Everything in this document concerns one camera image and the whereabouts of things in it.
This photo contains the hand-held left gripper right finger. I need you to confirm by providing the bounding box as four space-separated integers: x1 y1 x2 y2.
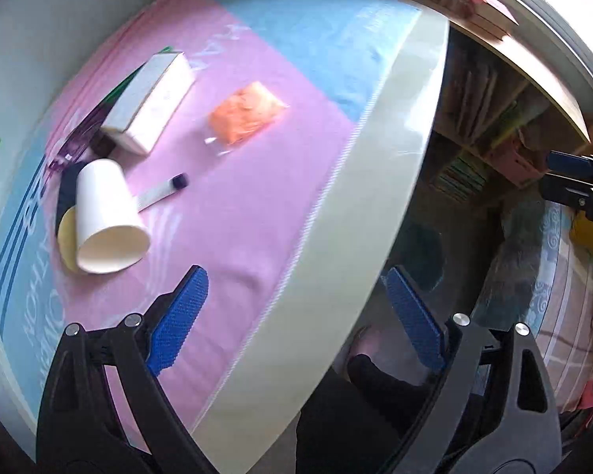
381 267 563 474

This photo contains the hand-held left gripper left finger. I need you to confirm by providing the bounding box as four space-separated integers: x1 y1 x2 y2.
37 265 218 474

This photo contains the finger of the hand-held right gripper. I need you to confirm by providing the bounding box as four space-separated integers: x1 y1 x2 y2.
546 150 593 191
538 173 593 244

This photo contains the teal trash bin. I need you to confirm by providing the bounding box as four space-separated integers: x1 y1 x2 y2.
400 222 446 292

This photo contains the white paper cup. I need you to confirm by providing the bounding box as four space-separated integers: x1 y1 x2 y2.
75 158 151 275

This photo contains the yellow round lid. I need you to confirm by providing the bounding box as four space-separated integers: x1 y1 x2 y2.
57 206 82 273

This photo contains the white cardboard box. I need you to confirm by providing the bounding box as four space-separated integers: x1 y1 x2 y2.
100 51 197 155

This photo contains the pink plastic basket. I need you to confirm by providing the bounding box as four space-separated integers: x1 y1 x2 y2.
494 141 544 188

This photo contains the yellow plush toy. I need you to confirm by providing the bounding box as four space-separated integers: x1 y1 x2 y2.
572 210 593 258

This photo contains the pink slipper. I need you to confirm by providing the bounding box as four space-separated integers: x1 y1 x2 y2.
346 326 392 381

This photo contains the patterned bed blanket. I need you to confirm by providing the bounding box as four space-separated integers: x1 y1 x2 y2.
474 192 593 410

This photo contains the wooden bookshelf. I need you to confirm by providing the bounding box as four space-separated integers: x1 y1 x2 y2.
432 0 593 208

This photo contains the row of dark upright books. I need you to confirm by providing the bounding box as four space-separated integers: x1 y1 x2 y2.
440 59 549 154

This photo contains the stack of teal books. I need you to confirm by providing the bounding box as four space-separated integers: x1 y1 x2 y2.
432 153 490 203

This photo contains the person's leg in black pants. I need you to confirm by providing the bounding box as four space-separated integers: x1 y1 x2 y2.
296 355 475 474

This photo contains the white tube with purple cap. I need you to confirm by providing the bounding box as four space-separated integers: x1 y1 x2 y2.
134 173 189 213

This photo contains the pile of red books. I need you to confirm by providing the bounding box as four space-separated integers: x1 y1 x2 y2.
467 0 519 43

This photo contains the orange plastic packet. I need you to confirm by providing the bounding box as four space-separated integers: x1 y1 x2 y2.
208 81 290 146

